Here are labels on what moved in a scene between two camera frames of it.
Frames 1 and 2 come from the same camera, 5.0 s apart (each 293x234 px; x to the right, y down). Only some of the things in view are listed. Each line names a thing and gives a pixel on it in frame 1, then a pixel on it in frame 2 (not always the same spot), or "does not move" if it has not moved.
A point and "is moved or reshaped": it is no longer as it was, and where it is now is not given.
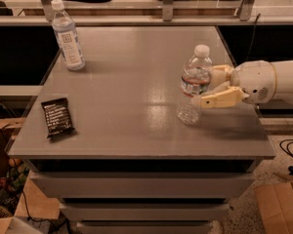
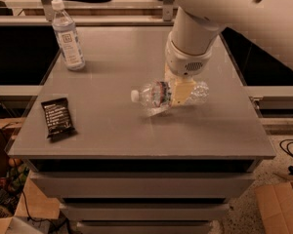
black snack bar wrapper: x=58 y=118 does not move
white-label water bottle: x=67 y=36 does not move
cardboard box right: x=280 y=207 does not move
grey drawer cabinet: x=133 y=166 does not move
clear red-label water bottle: x=194 y=83 is moved or reshaped
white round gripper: x=255 y=80 -> x=185 y=63
